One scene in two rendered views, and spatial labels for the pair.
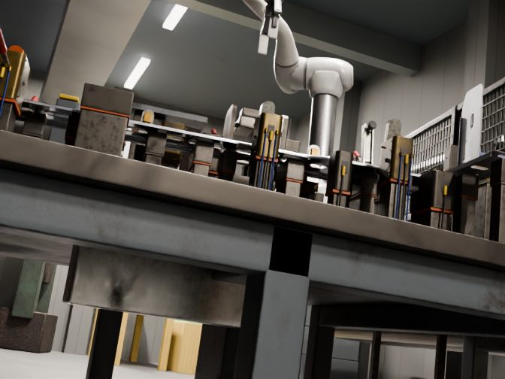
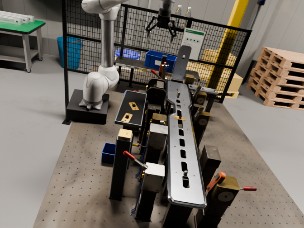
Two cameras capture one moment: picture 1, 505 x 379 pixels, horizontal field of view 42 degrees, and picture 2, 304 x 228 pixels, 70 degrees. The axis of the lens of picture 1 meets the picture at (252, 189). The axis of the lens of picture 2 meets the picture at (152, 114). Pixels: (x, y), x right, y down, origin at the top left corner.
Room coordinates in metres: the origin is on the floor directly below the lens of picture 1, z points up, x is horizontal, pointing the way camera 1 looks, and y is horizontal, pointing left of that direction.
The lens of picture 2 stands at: (1.81, 1.42, 1.80)
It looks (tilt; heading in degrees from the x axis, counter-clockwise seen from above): 32 degrees down; 278
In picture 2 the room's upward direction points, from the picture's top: 12 degrees clockwise
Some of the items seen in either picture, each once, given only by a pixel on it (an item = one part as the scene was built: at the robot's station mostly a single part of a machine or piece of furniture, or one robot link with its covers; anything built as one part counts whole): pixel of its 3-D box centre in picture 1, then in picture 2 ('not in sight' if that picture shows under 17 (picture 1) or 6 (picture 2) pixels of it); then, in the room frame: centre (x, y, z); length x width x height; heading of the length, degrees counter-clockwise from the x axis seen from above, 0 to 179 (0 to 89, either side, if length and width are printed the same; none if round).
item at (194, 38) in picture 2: not in sight; (191, 44); (1.91, -0.94, 1.30); 0.23 x 0.02 x 0.31; 11
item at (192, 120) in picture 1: (149, 115); (132, 106); (2.09, 0.37, 1.16); 0.37 x 0.14 x 0.02; 101
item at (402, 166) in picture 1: (394, 204); (197, 110); (1.67, -0.37, 0.87); 0.12 x 0.07 x 0.35; 11
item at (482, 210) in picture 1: (488, 226); (185, 92); (1.82, -0.67, 0.88); 0.08 x 0.08 x 0.36; 11
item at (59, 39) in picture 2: not in sight; (71, 52); (4.21, -2.35, 0.29); 0.51 x 0.46 x 0.58; 20
